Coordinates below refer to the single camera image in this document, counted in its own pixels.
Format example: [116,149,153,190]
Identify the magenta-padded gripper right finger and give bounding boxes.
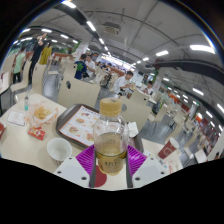
[125,144,168,189]

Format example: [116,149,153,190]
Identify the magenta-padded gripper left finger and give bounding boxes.
[53,143,98,189]

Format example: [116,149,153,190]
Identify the clear bottle with yellow drink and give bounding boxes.
[92,97,130,177]

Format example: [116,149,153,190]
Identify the white patterned mug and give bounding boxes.
[46,137,73,167]

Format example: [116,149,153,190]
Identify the colourful printed flyer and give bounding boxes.
[159,155,184,175]

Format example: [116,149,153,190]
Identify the white crumpled napkin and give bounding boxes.
[126,121,140,138]

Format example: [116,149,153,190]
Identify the printed paper tray liner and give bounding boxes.
[67,105,101,148]

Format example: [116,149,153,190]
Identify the dark brown food tray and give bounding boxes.
[55,103,145,154]

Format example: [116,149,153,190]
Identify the red sauce packet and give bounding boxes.
[27,126,47,141]

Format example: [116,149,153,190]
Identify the beige chair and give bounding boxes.
[118,95,153,133]
[57,77,102,109]

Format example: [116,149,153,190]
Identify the white printed card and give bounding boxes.
[5,109,27,127]

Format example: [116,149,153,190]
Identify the small teal bottle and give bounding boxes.
[23,94,31,112]

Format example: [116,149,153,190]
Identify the beige chairs group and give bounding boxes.
[9,56,208,161]

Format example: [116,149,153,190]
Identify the beige neighbouring table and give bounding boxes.
[0,70,11,96]

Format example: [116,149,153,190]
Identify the ceiling lights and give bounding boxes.
[13,0,224,133]

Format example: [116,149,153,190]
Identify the ceiling air conditioner unit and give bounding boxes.
[102,21,122,35]

